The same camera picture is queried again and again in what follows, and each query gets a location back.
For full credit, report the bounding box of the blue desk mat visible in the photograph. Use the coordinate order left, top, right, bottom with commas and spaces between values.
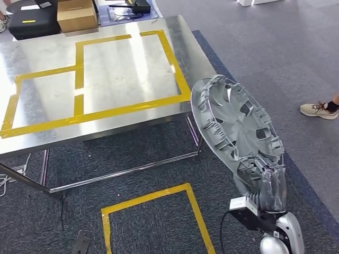
98, 0, 159, 28

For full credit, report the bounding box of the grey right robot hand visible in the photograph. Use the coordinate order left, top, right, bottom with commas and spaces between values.
233, 159, 288, 213

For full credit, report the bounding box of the black case yellow label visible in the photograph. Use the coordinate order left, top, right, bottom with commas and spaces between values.
8, 3, 62, 40

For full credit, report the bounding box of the black router with antennas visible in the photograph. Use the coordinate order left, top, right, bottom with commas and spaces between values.
108, 0, 152, 15

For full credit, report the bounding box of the white power strip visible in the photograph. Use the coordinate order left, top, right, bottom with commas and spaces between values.
8, 168, 26, 183

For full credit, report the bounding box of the white plinth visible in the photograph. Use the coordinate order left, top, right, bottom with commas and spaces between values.
236, 0, 282, 7

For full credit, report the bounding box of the yellow floor tape square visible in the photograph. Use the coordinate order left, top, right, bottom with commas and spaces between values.
100, 183, 216, 254

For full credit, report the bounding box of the brown cardboard box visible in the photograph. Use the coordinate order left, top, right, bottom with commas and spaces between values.
57, 0, 98, 33

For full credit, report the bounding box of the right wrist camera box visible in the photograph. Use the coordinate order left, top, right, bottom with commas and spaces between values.
229, 196, 279, 232

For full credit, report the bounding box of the black camera cable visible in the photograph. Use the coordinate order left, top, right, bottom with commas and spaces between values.
220, 210, 232, 254

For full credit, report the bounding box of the thin black floor cable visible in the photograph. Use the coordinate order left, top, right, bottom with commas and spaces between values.
60, 196, 66, 231

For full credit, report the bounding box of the silver plastic wheel hubcap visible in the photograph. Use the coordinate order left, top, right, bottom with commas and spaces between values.
190, 74, 285, 197

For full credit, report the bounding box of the white floor cable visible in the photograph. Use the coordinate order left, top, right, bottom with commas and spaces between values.
0, 153, 32, 197

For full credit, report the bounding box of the white steel-legged workbench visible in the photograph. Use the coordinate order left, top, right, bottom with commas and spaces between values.
0, 15, 218, 201

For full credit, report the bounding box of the person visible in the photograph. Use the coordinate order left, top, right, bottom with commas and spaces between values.
300, 93, 339, 121
0, 0, 11, 33

